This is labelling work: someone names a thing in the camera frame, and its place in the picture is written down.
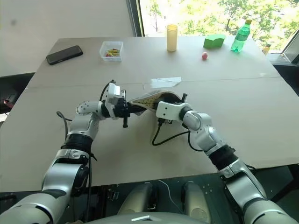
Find clear acrylic box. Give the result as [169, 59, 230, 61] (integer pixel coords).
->
[281, 29, 299, 63]

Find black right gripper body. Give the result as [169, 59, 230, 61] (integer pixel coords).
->
[157, 118, 174, 126]

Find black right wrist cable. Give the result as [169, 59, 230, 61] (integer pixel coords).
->
[151, 120, 190, 147]

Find black smartphone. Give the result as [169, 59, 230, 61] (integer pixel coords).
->
[46, 45, 84, 66]

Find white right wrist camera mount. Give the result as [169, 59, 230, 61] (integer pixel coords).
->
[155, 100, 188, 124]

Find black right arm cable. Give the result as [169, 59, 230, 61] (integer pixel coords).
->
[187, 130, 206, 153]

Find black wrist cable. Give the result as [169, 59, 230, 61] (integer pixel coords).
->
[151, 120, 190, 147]
[100, 79, 117, 103]

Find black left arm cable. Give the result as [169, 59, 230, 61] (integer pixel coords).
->
[56, 111, 73, 136]

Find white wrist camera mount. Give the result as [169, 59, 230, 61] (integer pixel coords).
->
[155, 100, 188, 124]
[102, 83, 128, 120]

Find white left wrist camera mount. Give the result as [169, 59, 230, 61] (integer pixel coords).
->
[102, 83, 128, 120]

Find clear plastic box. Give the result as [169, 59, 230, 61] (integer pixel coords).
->
[100, 41, 124, 63]

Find grey robot torso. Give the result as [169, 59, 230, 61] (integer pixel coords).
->
[89, 210, 244, 224]

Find clear tape strip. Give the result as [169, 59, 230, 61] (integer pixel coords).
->
[150, 76, 182, 87]

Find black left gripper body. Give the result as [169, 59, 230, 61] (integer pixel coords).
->
[111, 97, 127, 119]

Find green plastic bottle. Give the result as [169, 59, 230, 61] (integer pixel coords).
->
[230, 19, 253, 53]

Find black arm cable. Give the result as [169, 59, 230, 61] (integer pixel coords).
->
[56, 111, 73, 136]
[187, 130, 206, 153]

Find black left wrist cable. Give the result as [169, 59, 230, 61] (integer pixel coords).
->
[100, 79, 117, 103]

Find yellow cylinder container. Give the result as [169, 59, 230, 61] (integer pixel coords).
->
[166, 24, 178, 52]

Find beige dotted cloth pouch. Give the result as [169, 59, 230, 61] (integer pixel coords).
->
[129, 89, 183, 118]

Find black window frame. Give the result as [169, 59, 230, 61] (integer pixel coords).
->
[129, 0, 146, 37]

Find green block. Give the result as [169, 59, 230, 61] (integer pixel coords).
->
[203, 33, 227, 50]

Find grey rounded leg cover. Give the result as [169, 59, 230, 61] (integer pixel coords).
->
[117, 182, 155, 216]
[181, 181, 213, 218]

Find coloured clips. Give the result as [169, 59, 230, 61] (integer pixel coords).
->
[105, 47, 121, 57]

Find thin white cable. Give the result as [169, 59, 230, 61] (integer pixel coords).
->
[158, 179, 176, 212]

